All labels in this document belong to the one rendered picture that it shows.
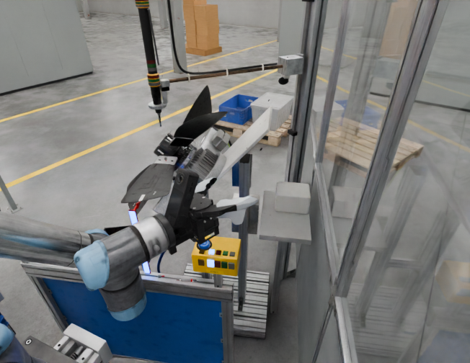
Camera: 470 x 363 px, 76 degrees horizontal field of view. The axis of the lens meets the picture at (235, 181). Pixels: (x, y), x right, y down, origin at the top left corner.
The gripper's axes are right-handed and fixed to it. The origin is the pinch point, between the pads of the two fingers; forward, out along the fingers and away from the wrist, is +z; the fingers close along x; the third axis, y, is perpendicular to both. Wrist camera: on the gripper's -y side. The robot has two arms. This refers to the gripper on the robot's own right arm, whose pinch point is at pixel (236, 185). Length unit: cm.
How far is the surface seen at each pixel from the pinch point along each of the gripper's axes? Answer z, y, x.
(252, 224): 53, 69, -56
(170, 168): 12, 19, -59
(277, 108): 244, 70, -212
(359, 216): 26.2, 14.3, 17.2
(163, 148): 16, 14, -70
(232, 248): 10.0, 36.3, -18.4
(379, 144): 27.0, -6.0, 19.2
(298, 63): 75, -14, -43
